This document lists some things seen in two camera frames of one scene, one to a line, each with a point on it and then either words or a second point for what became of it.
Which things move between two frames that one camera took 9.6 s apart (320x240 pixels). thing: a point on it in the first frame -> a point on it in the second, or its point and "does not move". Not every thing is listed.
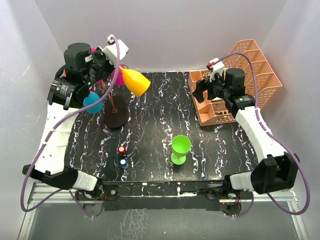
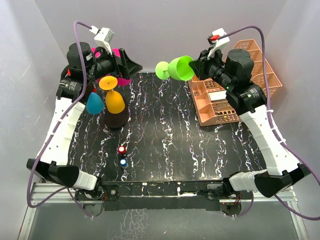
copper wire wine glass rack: [116, 111] does not move
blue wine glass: [92, 98] does not move
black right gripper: [206, 85] -> [200, 65]
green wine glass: [180, 145] -> [178, 68]
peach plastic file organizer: [260, 77] does not move
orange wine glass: [136, 83] -> [114, 101]
